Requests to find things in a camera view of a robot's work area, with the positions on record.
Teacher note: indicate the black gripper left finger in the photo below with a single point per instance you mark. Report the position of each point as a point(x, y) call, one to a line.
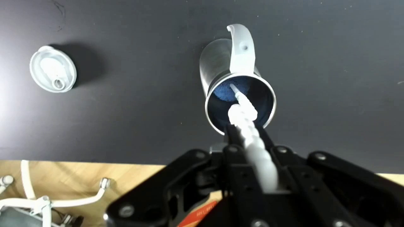
point(234, 177)

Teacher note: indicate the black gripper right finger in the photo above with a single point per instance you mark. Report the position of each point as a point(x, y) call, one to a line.
point(319, 190)

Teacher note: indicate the stainless steel flask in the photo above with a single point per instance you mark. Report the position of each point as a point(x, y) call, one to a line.
point(241, 71)

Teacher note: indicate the grey flask lid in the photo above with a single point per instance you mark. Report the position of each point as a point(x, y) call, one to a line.
point(53, 70)

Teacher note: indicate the orange label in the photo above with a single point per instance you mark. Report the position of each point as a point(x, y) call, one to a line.
point(197, 215)

